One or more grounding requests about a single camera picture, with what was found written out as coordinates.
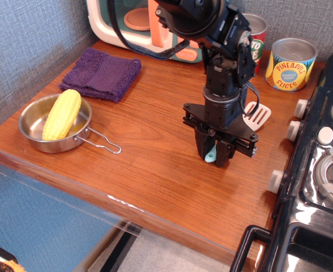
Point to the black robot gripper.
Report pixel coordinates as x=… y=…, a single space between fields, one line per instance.
x=219 y=122

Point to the white spatula teal handle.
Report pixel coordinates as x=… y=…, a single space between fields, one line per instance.
x=252 y=120

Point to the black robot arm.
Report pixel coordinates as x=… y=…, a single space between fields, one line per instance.
x=224 y=36

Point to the pineapple slices can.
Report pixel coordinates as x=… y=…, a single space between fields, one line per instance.
x=290 y=64

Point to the black toy stove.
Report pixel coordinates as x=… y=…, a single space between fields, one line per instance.
x=301 y=238

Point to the tomato sauce can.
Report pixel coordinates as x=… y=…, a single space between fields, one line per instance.
x=258 y=28

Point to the purple folded cloth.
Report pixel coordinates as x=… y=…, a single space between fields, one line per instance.
x=99 y=75

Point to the toy microwave teal and cream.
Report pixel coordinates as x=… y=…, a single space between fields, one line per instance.
x=137 y=22

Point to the yellow toy corn cob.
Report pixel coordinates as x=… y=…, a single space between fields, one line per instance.
x=62 y=115

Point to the small steel frying pan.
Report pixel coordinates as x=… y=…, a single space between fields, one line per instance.
x=33 y=118

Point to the orange object bottom left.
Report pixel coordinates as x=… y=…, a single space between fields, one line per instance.
x=11 y=266

